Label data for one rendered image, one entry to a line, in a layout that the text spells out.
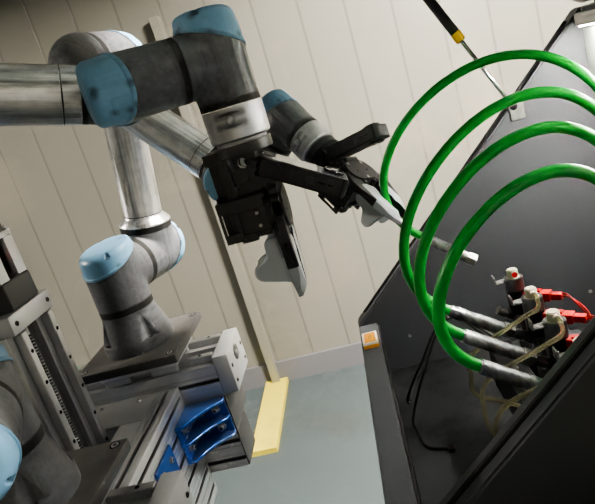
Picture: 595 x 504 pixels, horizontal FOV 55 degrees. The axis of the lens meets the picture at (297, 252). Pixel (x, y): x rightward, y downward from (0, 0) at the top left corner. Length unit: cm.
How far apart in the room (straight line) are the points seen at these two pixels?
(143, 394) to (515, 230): 84
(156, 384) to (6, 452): 64
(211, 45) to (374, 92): 213
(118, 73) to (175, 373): 75
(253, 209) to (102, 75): 22
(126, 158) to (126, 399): 51
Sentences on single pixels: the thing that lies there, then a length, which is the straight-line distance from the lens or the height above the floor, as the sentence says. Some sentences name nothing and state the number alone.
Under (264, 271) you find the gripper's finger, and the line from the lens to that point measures 73.
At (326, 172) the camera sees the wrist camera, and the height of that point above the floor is 136.
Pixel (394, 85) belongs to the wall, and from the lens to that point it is 279.
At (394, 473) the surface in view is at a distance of 83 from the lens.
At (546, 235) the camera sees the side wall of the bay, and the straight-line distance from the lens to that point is 126.
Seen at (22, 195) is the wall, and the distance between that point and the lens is 324.
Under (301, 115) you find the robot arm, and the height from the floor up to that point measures 141.
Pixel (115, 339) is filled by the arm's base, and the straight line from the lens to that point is 127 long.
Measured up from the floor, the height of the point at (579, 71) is 137.
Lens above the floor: 147
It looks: 16 degrees down
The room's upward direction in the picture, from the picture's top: 17 degrees counter-clockwise
